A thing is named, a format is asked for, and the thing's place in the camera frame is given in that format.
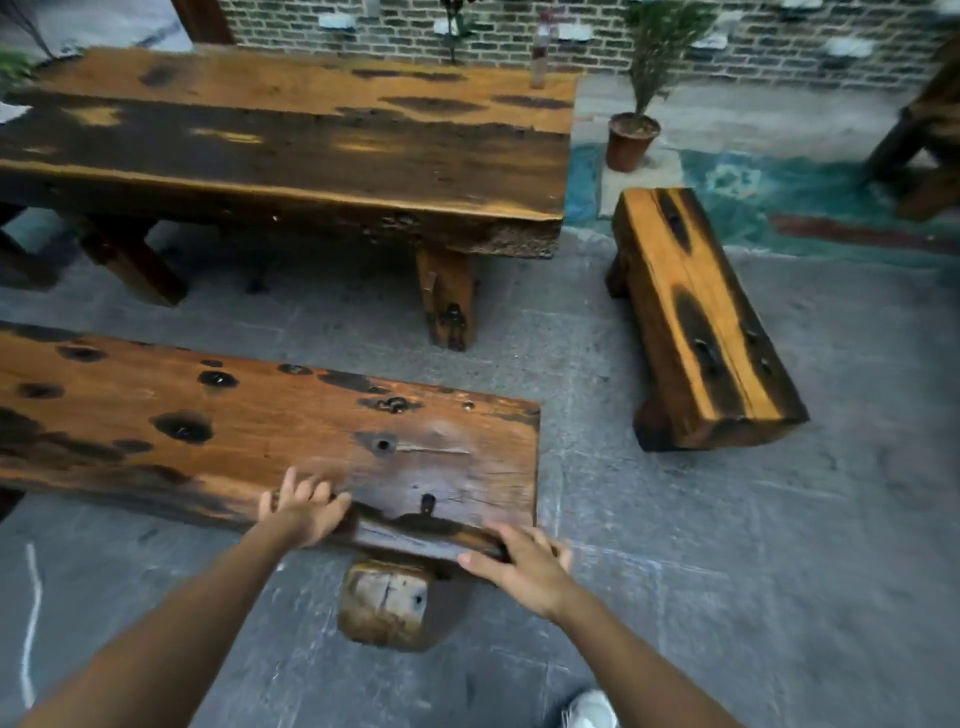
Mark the person's right hand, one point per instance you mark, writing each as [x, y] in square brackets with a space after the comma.
[536, 577]

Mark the person's left hand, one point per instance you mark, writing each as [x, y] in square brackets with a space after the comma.
[300, 517]

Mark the person's left little finger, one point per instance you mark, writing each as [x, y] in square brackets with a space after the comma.
[265, 504]

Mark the person's right thumb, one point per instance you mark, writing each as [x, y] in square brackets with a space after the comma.
[480, 562]

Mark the person's left thumb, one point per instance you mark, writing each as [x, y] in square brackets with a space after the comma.
[340, 504]

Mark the person's left middle finger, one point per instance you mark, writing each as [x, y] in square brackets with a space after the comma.
[305, 488]

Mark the long wooden bench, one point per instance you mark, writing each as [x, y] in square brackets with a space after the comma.
[225, 427]

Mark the person's left forearm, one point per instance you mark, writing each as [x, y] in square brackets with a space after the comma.
[172, 645]

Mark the person's right forearm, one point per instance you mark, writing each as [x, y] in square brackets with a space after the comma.
[645, 675]

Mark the white shoe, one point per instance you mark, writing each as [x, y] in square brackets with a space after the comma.
[591, 711]

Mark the short wooden bench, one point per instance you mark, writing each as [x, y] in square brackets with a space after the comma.
[697, 315]

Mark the large wooden slab table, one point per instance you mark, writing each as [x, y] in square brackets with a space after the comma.
[300, 150]

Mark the green plant in terracotta pot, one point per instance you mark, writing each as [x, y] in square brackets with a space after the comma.
[634, 139]

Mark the teal patterned floor mat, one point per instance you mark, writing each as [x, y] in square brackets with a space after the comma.
[780, 195]

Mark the slender dark-leaved plant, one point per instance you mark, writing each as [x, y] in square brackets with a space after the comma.
[453, 30]

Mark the clear plastic bottle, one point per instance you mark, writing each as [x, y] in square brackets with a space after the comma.
[540, 60]

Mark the leafy green plant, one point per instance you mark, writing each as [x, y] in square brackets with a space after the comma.
[11, 67]

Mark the dark wooden furniture piece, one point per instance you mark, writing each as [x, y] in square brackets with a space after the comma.
[926, 135]

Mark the dark wooden post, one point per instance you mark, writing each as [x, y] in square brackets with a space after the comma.
[202, 19]

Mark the row of white wall planters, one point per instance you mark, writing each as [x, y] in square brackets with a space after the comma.
[574, 31]

